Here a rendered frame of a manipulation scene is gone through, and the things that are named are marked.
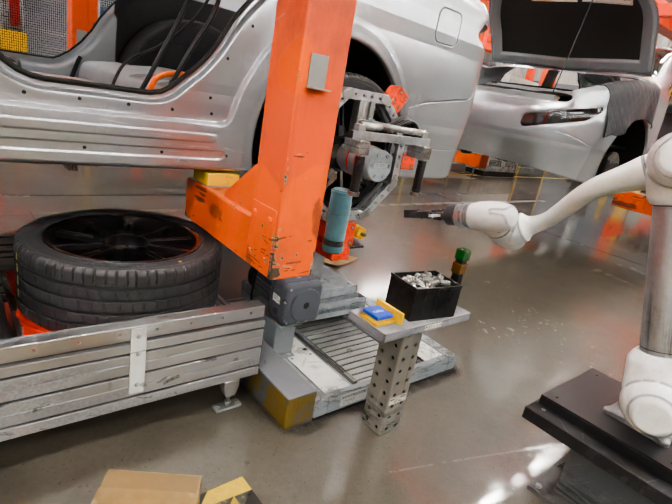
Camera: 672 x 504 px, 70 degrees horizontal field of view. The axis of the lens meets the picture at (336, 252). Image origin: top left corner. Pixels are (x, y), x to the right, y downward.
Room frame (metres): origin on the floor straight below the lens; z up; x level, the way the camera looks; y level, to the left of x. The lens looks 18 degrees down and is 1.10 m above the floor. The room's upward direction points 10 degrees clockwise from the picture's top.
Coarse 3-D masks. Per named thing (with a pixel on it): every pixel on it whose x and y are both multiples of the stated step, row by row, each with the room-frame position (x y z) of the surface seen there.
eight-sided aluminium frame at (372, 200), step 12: (348, 96) 1.95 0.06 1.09; (360, 96) 2.00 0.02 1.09; (372, 96) 2.05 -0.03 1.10; (384, 96) 2.08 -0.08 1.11; (384, 108) 2.11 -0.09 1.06; (384, 120) 2.17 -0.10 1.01; (396, 144) 2.19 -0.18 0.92; (396, 156) 2.18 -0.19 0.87; (396, 168) 2.19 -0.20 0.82; (384, 180) 2.21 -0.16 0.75; (396, 180) 2.20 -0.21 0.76; (372, 192) 2.17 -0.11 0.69; (384, 192) 2.16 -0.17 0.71; (324, 204) 1.94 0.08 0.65; (360, 204) 2.14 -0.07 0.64; (372, 204) 2.12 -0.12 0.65; (324, 216) 1.94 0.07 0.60; (360, 216) 2.08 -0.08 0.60
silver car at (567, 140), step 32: (512, 64) 5.71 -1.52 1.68; (480, 96) 4.45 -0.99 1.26; (512, 96) 4.30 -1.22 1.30; (544, 96) 4.17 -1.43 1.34; (576, 96) 4.04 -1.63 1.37; (608, 96) 4.01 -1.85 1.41; (480, 128) 4.34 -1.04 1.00; (512, 128) 4.14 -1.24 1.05; (544, 128) 4.01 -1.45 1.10; (576, 128) 3.95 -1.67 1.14; (640, 128) 4.45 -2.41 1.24; (512, 160) 4.15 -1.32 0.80; (544, 160) 4.02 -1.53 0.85; (576, 160) 3.97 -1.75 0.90; (608, 160) 4.22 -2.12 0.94
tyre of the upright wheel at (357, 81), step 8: (344, 80) 2.04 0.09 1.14; (352, 80) 2.07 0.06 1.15; (360, 80) 2.10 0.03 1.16; (368, 80) 2.13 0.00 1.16; (360, 88) 2.10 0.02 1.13; (368, 88) 2.13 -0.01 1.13; (376, 88) 2.16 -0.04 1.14; (264, 104) 2.05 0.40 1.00; (256, 128) 2.02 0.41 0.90; (256, 136) 2.01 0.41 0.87; (256, 144) 2.01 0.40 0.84; (256, 152) 2.00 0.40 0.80; (256, 160) 2.02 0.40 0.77; (376, 184) 2.24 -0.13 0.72; (360, 200) 2.19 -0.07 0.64
